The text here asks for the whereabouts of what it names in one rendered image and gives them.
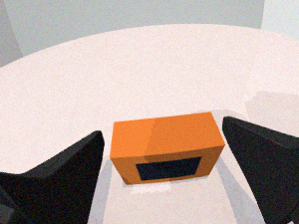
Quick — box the orange block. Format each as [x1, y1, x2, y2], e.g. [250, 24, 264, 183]
[110, 112, 225, 185]

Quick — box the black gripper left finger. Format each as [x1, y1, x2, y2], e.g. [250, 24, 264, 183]
[0, 130, 105, 224]

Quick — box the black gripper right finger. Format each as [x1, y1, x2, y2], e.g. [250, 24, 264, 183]
[222, 115, 299, 224]

